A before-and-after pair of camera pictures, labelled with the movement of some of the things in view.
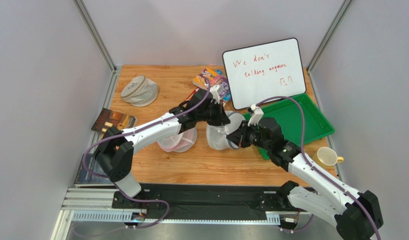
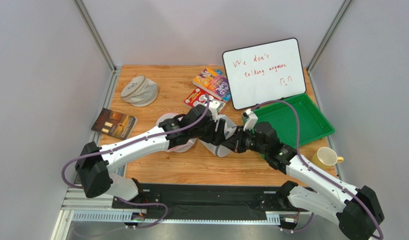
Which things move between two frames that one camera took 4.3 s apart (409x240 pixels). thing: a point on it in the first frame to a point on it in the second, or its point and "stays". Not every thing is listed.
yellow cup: x=325 y=157 stays
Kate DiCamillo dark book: x=107 y=118 stays
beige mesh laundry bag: x=140 y=91 stays
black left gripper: x=221 y=118 to x=217 y=137
